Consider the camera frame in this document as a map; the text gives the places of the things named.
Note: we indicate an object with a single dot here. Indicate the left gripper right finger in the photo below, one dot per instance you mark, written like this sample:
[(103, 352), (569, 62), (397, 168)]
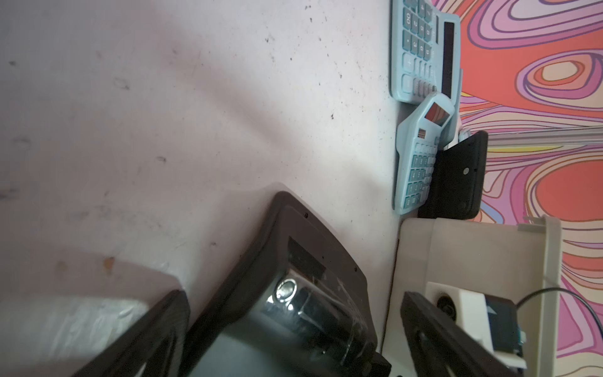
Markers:
[(441, 348)]

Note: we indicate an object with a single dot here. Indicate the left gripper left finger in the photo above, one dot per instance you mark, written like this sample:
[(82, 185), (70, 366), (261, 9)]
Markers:
[(153, 346)]

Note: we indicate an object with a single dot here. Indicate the cream plastic storage box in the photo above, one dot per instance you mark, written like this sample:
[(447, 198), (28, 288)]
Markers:
[(521, 263)]

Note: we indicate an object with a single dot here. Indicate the black calculator face down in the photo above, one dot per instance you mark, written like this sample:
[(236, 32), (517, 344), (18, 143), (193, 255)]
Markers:
[(296, 304)]

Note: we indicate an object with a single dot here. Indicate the black calculator under pile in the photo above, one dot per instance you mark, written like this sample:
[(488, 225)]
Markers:
[(458, 180)]

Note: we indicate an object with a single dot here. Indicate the small blue calculator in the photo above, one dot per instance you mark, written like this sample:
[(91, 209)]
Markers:
[(417, 141)]

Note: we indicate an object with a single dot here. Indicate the blue calculator back left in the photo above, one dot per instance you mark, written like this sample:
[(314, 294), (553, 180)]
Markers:
[(425, 52)]

